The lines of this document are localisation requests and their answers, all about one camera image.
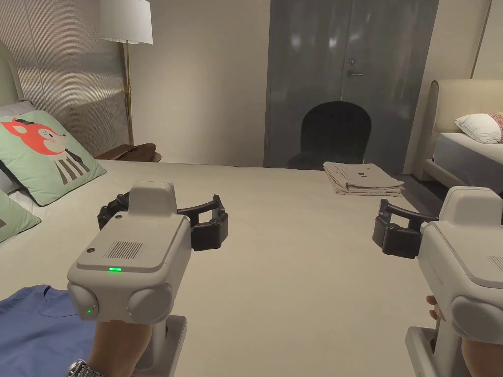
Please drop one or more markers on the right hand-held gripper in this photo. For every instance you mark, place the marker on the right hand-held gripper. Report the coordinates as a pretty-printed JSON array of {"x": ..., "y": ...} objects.
[{"x": 463, "y": 259}]

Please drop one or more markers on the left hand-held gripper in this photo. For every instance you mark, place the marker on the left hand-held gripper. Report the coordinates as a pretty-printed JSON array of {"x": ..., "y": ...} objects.
[{"x": 129, "y": 251}]

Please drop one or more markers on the person's left forearm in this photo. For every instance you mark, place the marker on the person's left forearm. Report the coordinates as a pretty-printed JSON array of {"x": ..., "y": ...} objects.
[{"x": 80, "y": 369}]

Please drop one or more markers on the person's left hand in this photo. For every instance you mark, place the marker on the person's left hand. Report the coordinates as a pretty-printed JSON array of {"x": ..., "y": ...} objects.
[{"x": 118, "y": 345}]

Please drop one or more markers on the person's right hand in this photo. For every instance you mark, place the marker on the person's right hand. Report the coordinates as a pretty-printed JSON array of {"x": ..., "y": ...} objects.
[{"x": 483, "y": 359}]

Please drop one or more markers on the folded beige cloth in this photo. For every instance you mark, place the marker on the folded beige cloth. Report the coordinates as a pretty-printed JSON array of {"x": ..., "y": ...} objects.
[{"x": 363, "y": 178}]

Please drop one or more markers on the beige bed with headboard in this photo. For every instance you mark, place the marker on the beige bed with headboard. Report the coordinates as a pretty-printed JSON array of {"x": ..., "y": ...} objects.
[{"x": 463, "y": 161}]

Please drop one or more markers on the bed with beige sheet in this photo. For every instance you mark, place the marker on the bed with beige sheet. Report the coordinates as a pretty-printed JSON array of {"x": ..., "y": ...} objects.
[{"x": 290, "y": 251}]

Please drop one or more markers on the green cushion with fox print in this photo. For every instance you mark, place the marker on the green cushion with fox print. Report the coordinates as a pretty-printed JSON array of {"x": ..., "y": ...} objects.
[{"x": 43, "y": 157}]

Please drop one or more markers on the white pillow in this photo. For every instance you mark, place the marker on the white pillow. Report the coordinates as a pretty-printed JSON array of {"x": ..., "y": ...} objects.
[{"x": 477, "y": 127}]

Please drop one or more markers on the pink patterned cushion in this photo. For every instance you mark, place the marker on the pink patterned cushion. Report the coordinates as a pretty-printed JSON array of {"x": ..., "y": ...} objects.
[{"x": 498, "y": 123}]

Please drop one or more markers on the blue shirt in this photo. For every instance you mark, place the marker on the blue shirt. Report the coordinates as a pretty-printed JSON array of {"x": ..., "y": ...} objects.
[{"x": 35, "y": 330}]

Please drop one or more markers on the grey double door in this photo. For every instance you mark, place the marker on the grey double door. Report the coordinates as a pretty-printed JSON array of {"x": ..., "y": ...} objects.
[{"x": 346, "y": 59}]

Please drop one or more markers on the grey pillow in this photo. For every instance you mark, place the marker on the grey pillow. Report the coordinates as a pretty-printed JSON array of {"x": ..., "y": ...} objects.
[{"x": 15, "y": 107}]

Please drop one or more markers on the floor lamp with white shade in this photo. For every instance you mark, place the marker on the floor lamp with white shade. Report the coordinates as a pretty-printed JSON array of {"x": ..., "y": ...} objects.
[{"x": 125, "y": 21}]

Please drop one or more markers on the pale green padded headboard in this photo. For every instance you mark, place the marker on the pale green padded headboard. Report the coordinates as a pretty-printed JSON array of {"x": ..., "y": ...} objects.
[{"x": 10, "y": 74}]

